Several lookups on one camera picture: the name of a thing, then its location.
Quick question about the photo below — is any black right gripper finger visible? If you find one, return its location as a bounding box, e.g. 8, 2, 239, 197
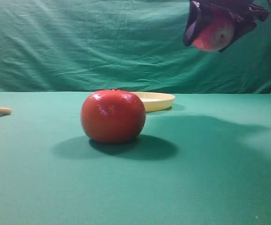
218, 0, 256, 52

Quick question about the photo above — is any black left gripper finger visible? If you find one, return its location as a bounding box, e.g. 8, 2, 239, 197
183, 0, 201, 46

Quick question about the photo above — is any red apple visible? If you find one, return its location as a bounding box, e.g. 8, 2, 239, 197
192, 7, 235, 52

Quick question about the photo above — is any yellow plate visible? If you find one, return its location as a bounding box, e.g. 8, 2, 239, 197
132, 91, 176, 112

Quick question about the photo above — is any green backdrop cloth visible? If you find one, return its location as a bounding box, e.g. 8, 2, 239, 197
0, 0, 271, 94

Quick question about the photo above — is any green table cloth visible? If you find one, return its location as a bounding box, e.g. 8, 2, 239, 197
0, 92, 271, 225

